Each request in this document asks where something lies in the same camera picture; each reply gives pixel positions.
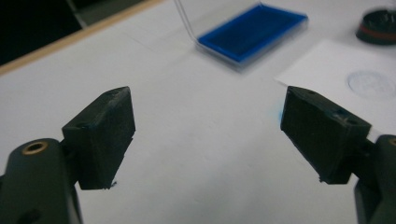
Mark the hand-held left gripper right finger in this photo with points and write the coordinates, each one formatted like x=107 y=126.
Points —
x=320 y=137

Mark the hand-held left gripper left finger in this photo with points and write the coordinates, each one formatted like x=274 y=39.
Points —
x=99 y=137

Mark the white paper sheet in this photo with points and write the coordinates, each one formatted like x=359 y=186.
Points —
x=330 y=65

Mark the black stamp with crystal knob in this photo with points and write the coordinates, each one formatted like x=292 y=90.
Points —
x=378 y=28

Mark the blue ink pad clear case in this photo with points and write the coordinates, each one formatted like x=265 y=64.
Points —
x=249 y=34

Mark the wooden table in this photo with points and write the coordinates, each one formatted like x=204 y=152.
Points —
x=71 y=36

